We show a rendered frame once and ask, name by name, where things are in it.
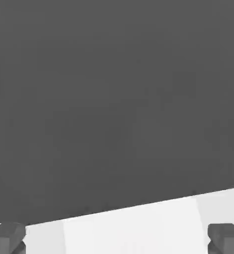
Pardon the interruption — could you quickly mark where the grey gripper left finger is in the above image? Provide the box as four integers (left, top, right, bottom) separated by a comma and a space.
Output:
0, 222, 27, 254

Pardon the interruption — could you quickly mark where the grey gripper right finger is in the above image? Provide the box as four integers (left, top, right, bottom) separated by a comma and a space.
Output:
207, 223, 234, 254

